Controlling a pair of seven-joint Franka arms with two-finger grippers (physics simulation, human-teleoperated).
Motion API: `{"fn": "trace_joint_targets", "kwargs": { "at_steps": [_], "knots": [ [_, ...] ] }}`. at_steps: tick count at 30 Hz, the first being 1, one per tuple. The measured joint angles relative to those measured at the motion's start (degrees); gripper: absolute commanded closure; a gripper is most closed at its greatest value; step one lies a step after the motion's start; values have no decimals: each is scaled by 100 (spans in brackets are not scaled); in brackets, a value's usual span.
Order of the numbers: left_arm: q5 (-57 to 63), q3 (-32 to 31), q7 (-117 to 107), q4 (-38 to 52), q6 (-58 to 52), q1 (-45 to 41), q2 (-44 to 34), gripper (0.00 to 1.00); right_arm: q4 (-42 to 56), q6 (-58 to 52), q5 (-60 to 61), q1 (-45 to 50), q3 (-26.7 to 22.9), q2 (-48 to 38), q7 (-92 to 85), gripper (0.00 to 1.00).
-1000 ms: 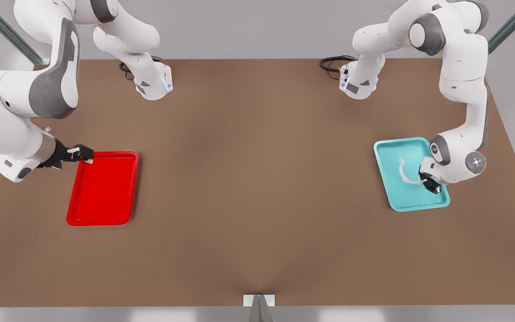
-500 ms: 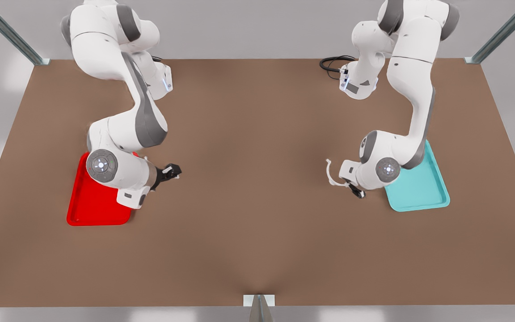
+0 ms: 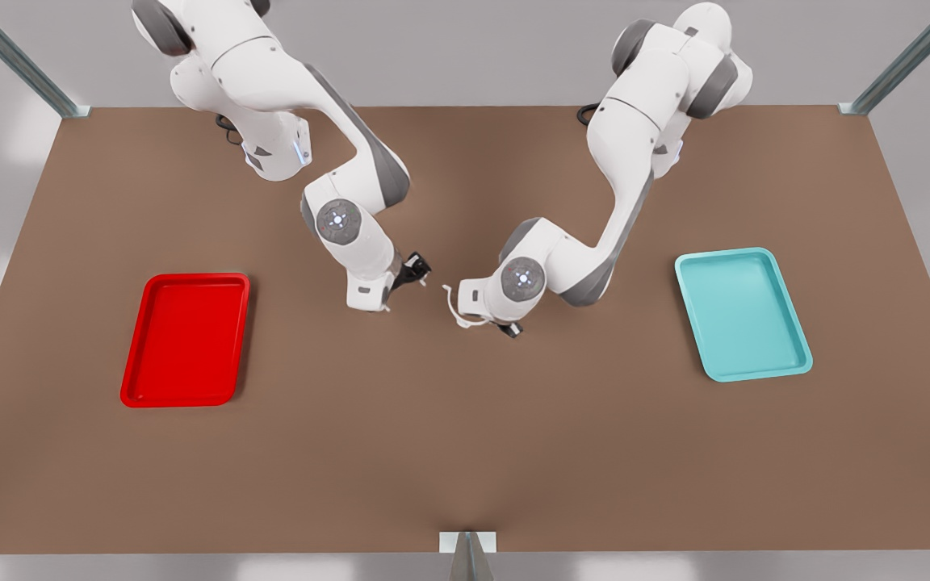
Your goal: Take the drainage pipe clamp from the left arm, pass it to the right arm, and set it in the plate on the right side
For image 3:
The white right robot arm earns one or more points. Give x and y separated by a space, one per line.
263 73

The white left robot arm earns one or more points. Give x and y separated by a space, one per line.
643 97

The teal rectangular tray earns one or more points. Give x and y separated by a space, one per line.
743 315

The red rectangular tray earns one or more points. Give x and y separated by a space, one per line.
186 339

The silver frame post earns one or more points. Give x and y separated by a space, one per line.
13 58
467 557
909 58

